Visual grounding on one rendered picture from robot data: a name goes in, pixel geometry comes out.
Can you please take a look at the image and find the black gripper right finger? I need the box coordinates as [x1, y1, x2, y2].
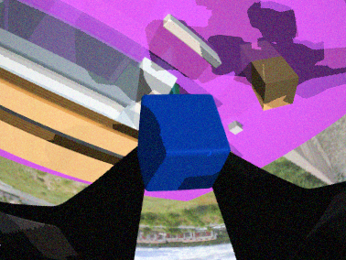
[212, 152, 346, 260]

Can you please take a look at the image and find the blue block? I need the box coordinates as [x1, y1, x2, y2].
[137, 93, 232, 192]

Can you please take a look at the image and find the brown cube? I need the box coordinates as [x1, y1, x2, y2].
[251, 56, 298, 111]

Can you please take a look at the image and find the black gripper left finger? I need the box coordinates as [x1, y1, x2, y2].
[0, 148, 145, 260]

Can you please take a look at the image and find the small grey block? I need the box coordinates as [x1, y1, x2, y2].
[228, 120, 243, 135]

